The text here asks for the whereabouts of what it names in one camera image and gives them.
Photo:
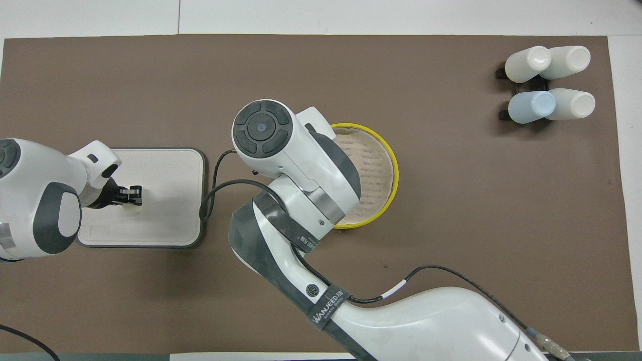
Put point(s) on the black cup rack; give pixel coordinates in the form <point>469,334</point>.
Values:
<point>502,73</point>

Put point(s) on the white plastic cup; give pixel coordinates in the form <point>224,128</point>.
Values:
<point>569,61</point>
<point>574,104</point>
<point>526,64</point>

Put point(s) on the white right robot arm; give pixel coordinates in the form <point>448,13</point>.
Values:
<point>441,321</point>

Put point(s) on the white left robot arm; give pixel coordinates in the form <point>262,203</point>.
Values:
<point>30,200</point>

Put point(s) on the light blue plastic cup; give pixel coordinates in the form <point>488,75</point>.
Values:
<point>530,107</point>

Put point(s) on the yellow rimmed bamboo steamer tier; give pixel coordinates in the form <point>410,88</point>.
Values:
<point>395,175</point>

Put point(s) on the brown table mat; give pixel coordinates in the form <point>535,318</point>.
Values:
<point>501,200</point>

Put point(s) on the white cutting board grey rim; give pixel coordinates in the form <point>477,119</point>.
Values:
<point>170,200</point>

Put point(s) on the white mesh steamer liner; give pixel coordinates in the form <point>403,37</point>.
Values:
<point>373,170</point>

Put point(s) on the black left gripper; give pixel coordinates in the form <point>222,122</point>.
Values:
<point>109,194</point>

